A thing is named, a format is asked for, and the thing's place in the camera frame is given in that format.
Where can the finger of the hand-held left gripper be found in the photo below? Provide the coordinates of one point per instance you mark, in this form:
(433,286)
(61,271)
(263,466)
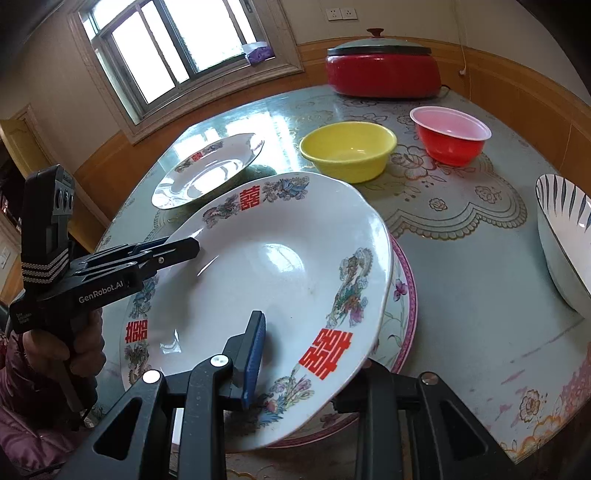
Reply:
(154,242)
(180,251)

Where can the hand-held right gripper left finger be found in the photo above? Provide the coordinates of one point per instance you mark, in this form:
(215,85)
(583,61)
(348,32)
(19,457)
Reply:
(255,364)

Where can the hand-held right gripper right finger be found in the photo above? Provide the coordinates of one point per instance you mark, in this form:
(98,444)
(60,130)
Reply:
(383,392)

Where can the small white floral plate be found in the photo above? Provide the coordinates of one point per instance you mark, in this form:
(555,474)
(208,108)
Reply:
(207,175)

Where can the pink-rimmed floral plate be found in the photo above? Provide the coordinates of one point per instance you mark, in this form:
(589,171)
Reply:
(402,295)

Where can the yellow plastic bowl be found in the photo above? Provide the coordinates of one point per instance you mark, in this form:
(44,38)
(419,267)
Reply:
(346,157)

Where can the red plastic bowl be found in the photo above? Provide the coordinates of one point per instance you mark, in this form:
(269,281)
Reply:
(450,138)

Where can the person's left hand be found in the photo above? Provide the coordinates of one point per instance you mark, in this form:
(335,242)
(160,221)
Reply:
(90,350)

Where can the blue floral tablecloth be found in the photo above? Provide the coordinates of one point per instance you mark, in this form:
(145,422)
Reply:
(461,277)

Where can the purple cloth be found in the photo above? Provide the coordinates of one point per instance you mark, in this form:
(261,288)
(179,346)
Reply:
(257,53)

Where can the red electric cooking pot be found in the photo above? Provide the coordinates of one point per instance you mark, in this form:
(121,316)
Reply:
(383,74)

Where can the grey pot lid red knob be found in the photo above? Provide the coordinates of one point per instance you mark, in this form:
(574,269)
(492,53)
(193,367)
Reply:
(378,44)

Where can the wooden door frame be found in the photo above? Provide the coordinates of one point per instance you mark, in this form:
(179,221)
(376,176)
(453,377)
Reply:
(21,138)

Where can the window with white frame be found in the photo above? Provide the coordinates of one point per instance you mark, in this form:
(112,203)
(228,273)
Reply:
(138,60)

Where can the white wall socket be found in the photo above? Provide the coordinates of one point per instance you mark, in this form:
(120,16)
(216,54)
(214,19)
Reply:
(350,14)
(333,14)

